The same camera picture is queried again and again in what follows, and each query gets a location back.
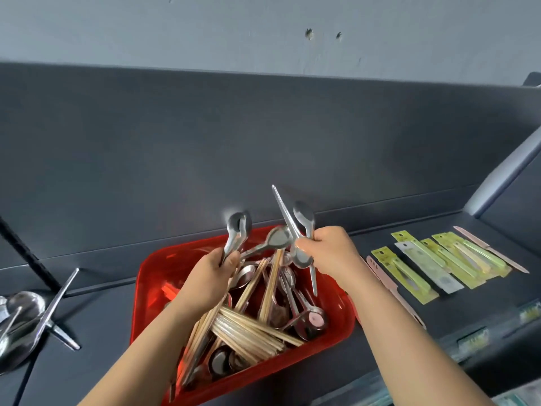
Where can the person's left hand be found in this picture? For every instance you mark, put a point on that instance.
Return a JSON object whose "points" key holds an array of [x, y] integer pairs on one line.
{"points": [[209, 279]]}

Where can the person's left fingers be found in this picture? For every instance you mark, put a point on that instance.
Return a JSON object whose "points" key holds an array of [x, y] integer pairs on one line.
{"points": [[231, 262]]}

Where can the black shelf bracket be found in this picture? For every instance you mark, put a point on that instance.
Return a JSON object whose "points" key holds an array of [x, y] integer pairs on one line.
{"points": [[29, 255]]}

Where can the grey shelf divider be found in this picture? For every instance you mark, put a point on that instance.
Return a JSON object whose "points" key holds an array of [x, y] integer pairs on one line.
{"points": [[503, 173]]}

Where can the pink plastic strip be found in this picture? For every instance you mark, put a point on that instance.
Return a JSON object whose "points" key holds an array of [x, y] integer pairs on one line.
{"points": [[492, 250], [376, 270], [405, 304]]}

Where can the red plastic tray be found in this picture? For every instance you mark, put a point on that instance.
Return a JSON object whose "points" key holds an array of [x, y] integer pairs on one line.
{"points": [[160, 270]]}

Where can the pile of wooden chopsticks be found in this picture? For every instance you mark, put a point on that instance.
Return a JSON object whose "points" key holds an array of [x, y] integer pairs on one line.
{"points": [[249, 331]]}

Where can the pile of steel spoons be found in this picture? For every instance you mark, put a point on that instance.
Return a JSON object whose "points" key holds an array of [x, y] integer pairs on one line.
{"points": [[308, 319]]}

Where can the person's right fingers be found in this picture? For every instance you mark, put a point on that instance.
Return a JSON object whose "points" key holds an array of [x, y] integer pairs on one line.
{"points": [[307, 246]]}

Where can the person's right forearm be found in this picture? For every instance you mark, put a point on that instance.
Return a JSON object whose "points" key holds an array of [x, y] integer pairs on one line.
{"points": [[405, 342]]}

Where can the person's left forearm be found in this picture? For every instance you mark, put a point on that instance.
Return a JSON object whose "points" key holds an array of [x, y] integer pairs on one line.
{"points": [[143, 355]]}

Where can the steel spoon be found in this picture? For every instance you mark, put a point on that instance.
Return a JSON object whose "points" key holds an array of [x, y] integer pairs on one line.
{"points": [[246, 226], [279, 237], [50, 308], [26, 306], [234, 230], [10, 323], [285, 211], [63, 336], [305, 215]]}

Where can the white clear packet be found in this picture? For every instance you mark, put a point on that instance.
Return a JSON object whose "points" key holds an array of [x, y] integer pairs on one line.
{"points": [[431, 268]]}

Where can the green packet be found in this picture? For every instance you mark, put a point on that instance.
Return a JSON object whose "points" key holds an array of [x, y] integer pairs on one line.
{"points": [[405, 276], [403, 237], [473, 255], [463, 270], [492, 257]]}

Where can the person's right hand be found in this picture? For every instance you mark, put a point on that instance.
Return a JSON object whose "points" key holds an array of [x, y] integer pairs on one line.
{"points": [[336, 253]]}

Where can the shelf edge label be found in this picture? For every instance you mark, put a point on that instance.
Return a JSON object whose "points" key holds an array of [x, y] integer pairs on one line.
{"points": [[531, 312], [474, 342], [522, 393]]}

